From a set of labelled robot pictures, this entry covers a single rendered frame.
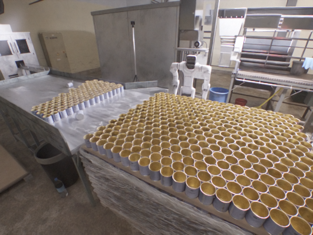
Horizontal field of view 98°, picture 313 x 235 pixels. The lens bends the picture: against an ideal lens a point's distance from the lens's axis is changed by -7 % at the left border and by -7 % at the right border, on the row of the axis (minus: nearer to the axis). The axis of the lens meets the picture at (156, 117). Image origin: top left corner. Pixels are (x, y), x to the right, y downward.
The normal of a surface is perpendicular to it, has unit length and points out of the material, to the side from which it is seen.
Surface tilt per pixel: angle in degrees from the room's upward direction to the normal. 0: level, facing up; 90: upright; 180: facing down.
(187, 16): 90
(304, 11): 90
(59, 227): 0
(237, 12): 90
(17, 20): 90
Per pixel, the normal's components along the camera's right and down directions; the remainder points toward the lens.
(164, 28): -0.51, 0.43
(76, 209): 0.00, -0.87
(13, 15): 0.86, 0.26
